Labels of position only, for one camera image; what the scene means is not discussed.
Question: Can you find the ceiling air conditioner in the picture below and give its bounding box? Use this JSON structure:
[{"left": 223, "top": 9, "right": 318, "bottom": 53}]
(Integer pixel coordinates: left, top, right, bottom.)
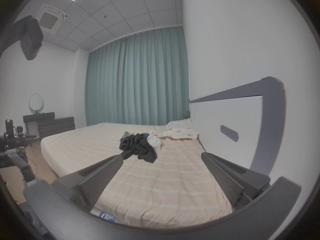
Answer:
[{"left": 35, "top": 3, "right": 70, "bottom": 36}]

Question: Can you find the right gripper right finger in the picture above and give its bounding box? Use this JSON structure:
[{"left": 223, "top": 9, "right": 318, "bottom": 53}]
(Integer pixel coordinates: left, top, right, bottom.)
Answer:
[{"left": 201, "top": 152, "right": 272, "bottom": 207}]

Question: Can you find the white printed pillow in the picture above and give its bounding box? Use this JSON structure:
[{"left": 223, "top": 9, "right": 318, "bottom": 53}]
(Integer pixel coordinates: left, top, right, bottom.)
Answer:
[{"left": 159, "top": 119, "right": 200, "bottom": 141}]

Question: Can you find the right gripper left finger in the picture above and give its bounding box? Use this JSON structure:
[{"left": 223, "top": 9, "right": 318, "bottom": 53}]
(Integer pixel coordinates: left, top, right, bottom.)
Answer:
[{"left": 53, "top": 154, "right": 124, "bottom": 208}]

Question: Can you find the pile of clothes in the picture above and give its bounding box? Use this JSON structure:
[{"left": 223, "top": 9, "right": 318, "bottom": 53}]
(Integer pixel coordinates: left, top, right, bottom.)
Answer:
[{"left": 119, "top": 130, "right": 163, "bottom": 163}]

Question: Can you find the dark chest of drawers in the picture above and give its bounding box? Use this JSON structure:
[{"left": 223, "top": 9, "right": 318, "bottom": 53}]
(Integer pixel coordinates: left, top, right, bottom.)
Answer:
[{"left": 23, "top": 112, "right": 75, "bottom": 139}]

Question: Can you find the blue-green curtain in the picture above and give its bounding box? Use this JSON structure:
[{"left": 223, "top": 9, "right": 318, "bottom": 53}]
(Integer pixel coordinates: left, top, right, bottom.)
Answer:
[{"left": 85, "top": 25, "right": 190, "bottom": 127}]

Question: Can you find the bed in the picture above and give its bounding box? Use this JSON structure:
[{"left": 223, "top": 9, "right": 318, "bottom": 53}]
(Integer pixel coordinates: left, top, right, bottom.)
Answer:
[{"left": 40, "top": 76, "right": 287, "bottom": 229}]

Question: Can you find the round white-framed mirror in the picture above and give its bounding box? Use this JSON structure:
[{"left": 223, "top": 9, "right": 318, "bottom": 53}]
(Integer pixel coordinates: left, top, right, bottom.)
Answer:
[{"left": 29, "top": 93, "right": 45, "bottom": 114}]

